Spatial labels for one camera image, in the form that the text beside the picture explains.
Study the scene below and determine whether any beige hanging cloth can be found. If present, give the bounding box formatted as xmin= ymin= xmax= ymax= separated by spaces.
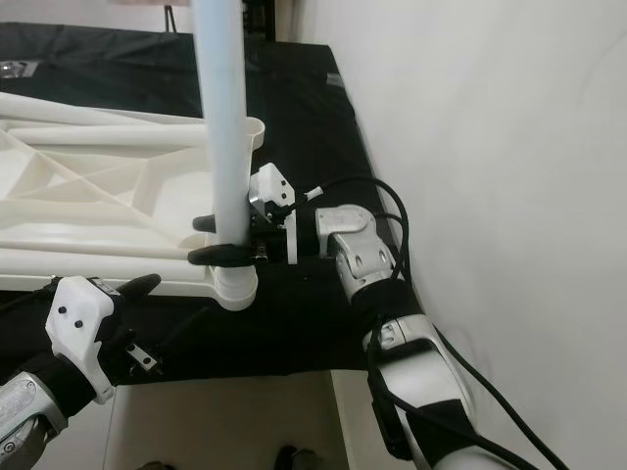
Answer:
xmin=113 ymin=0 xmax=192 ymax=9

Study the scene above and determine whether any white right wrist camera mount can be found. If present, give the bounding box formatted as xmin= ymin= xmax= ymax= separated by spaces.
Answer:
xmin=248 ymin=164 xmax=300 ymax=265

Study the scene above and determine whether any black tablecloth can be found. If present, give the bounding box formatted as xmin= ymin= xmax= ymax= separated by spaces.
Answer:
xmin=0 ymin=22 xmax=427 ymax=378

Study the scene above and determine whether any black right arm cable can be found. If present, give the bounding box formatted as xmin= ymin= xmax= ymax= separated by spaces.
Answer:
xmin=304 ymin=176 xmax=545 ymax=470

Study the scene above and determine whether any black stool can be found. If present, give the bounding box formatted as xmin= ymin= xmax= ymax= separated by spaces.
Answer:
xmin=240 ymin=0 xmax=300 ymax=42

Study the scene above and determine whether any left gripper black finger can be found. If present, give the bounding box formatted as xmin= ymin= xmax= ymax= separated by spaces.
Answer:
xmin=95 ymin=274 xmax=163 ymax=300
xmin=154 ymin=306 xmax=217 ymax=358

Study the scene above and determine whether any small clear tape patch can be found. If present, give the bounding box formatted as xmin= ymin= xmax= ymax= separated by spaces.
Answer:
xmin=0 ymin=59 xmax=45 ymax=79

